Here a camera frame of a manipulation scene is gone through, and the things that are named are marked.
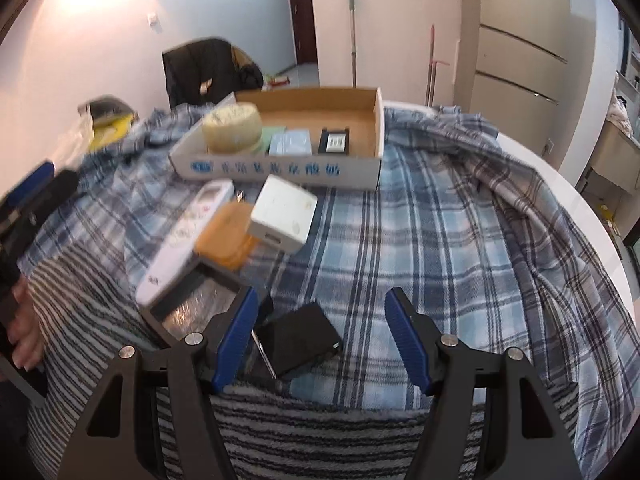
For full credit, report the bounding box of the white remote control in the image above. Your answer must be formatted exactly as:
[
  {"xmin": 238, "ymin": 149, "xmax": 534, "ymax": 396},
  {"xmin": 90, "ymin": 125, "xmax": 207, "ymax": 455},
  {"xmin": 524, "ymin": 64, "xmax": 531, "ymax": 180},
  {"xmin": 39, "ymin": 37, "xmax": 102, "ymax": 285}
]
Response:
[{"xmin": 136, "ymin": 180, "xmax": 235, "ymax": 307}]

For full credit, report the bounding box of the person's left hand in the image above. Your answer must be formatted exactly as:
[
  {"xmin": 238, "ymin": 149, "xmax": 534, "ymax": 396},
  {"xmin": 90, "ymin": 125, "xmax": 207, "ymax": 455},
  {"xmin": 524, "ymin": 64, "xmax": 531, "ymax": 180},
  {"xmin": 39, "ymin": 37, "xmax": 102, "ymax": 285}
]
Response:
[{"xmin": 10, "ymin": 279, "xmax": 49, "ymax": 370}]

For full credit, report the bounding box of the grey striped clothing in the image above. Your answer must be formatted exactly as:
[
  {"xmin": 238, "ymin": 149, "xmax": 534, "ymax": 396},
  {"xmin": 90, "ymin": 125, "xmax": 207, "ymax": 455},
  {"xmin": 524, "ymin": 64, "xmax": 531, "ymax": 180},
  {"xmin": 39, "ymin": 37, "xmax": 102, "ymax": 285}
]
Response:
[{"xmin": 20, "ymin": 240, "xmax": 501, "ymax": 480}]

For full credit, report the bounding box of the brown patterned cloth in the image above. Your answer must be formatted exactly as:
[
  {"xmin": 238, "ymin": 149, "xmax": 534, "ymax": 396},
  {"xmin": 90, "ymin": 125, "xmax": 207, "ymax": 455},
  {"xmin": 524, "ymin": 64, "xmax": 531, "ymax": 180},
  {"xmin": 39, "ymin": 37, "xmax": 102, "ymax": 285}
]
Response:
[{"xmin": 231, "ymin": 46, "xmax": 261, "ymax": 78}]

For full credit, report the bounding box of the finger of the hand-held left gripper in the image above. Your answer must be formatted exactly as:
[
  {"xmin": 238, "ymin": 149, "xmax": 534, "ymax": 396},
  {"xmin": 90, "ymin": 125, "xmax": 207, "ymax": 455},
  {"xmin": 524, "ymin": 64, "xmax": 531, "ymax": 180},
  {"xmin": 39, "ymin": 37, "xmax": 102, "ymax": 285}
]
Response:
[
  {"xmin": 25, "ymin": 170, "xmax": 79, "ymax": 227},
  {"xmin": 0, "ymin": 160, "xmax": 57, "ymax": 211}
]

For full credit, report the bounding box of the black jacket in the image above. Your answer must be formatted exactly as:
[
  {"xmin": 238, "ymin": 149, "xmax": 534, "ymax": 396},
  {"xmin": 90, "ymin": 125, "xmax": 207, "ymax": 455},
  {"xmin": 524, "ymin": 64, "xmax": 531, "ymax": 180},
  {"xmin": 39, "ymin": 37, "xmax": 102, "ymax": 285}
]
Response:
[{"xmin": 162, "ymin": 37, "xmax": 263, "ymax": 108}]

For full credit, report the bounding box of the white plastic bag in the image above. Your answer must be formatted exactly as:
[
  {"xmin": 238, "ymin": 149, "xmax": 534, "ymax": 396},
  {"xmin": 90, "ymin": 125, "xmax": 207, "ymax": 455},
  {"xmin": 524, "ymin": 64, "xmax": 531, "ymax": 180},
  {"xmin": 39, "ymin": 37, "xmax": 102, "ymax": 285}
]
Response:
[{"xmin": 57, "ymin": 120, "xmax": 97, "ymax": 173}]

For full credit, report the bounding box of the pink bundle on vanity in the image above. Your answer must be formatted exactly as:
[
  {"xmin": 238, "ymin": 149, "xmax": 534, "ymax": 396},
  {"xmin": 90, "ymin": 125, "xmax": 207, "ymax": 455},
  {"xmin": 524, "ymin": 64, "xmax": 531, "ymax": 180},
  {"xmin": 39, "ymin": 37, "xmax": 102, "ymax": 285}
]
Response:
[{"xmin": 607, "ymin": 95, "xmax": 635, "ymax": 136}]

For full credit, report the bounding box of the dark brown door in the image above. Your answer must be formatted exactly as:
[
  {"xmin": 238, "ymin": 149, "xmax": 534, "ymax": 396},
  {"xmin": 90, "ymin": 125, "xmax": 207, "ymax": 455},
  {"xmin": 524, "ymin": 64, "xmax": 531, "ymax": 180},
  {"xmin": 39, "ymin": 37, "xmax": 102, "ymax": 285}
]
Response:
[{"xmin": 286, "ymin": 0, "xmax": 317, "ymax": 66}]

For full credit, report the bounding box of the orange plastic box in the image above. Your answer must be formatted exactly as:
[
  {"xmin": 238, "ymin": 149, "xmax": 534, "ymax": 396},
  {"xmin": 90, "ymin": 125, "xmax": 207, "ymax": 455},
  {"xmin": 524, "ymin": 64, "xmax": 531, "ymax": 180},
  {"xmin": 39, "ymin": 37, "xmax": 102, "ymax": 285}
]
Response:
[{"xmin": 195, "ymin": 202, "xmax": 258, "ymax": 267}]

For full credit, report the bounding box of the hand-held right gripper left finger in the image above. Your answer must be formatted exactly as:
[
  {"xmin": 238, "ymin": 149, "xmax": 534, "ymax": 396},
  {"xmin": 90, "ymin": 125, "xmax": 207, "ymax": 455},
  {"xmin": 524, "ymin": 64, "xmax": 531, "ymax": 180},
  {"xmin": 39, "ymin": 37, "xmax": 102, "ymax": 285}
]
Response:
[{"xmin": 57, "ymin": 286, "xmax": 261, "ymax": 480}]

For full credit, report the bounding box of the round pale yellow container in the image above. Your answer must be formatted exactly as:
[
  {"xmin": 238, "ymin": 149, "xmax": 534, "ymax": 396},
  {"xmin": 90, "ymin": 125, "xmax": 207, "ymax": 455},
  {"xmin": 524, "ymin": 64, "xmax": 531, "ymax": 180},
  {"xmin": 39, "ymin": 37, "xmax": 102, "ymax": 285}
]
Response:
[{"xmin": 202, "ymin": 102, "xmax": 262, "ymax": 153}]

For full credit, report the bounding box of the beige vanity cabinet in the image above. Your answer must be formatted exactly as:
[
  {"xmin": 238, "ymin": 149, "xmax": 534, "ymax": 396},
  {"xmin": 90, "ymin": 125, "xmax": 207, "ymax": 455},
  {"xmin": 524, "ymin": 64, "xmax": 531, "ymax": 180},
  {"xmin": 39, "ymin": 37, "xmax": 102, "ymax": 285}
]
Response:
[{"xmin": 575, "ymin": 125, "xmax": 640, "ymax": 201}]

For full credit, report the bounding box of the red handled broom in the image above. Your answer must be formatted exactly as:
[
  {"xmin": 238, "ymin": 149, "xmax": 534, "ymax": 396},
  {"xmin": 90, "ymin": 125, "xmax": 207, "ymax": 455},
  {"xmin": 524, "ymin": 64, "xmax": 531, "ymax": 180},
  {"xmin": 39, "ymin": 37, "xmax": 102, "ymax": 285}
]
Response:
[{"xmin": 425, "ymin": 24, "xmax": 451, "ymax": 107}]

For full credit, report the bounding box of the beige refrigerator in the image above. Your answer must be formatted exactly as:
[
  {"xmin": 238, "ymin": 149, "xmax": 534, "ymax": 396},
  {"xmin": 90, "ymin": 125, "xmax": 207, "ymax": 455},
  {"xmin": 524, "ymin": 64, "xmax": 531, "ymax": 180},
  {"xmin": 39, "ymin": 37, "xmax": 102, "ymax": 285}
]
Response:
[{"xmin": 452, "ymin": 0, "xmax": 571, "ymax": 111}]

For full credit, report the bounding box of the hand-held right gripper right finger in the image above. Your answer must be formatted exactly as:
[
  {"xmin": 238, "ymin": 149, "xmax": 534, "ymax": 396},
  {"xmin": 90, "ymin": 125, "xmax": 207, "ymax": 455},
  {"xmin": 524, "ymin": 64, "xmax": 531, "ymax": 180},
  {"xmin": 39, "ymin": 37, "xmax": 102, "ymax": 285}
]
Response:
[{"xmin": 384, "ymin": 286, "xmax": 586, "ymax": 480}]

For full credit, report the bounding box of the black framed display case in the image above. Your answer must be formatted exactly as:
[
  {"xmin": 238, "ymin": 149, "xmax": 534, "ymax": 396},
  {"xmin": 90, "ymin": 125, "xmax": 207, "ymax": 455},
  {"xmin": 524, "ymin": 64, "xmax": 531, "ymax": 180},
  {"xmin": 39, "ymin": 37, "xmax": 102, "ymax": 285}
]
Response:
[{"xmin": 140, "ymin": 260, "xmax": 273, "ymax": 351}]

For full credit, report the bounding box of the white power adapter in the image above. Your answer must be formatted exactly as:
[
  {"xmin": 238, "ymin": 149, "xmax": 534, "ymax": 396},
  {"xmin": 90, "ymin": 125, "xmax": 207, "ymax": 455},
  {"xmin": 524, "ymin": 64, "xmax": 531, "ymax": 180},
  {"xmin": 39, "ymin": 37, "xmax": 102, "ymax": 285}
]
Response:
[{"xmin": 250, "ymin": 175, "xmax": 318, "ymax": 253}]

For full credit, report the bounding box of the small black box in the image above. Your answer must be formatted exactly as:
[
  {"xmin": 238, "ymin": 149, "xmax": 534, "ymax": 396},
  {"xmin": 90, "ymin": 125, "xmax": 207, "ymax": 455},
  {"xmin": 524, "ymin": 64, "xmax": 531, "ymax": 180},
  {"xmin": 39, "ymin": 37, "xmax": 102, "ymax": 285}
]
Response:
[{"xmin": 318, "ymin": 128, "xmax": 349, "ymax": 155}]

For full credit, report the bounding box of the blue plaid cloth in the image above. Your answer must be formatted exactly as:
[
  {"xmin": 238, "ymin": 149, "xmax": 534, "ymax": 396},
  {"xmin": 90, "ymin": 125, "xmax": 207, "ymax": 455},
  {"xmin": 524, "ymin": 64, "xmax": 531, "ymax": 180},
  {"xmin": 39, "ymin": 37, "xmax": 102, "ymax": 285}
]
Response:
[{"xmin": 17, "ymin": 105, "xmax": 636, "ymax": 411}]

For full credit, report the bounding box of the cardboard box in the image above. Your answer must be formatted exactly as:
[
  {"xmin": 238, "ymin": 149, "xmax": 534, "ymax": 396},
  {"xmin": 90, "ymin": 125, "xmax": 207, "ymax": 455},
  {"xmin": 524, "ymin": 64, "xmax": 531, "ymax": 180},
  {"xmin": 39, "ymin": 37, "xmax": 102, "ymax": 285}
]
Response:
[{"xmin": 169, "ymin": 86, "xmax": 385, "ymax": 191}]

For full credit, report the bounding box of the pale grey box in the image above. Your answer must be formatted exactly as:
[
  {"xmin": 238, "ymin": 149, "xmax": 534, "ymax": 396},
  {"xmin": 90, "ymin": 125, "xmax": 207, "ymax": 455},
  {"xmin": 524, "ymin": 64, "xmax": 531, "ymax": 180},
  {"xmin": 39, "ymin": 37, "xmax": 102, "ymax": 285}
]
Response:
[{"xmin": 269, "ymin": 130, "xmax": 312, "ymax": 156}]

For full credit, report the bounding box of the pale green box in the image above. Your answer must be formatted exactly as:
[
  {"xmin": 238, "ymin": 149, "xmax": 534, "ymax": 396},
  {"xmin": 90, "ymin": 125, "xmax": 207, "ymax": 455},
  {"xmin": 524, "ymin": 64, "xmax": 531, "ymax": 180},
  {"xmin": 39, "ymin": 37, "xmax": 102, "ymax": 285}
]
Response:
[{"xmin": 252, "ymin": 126, "xmax": 287, "ymax": 155}]

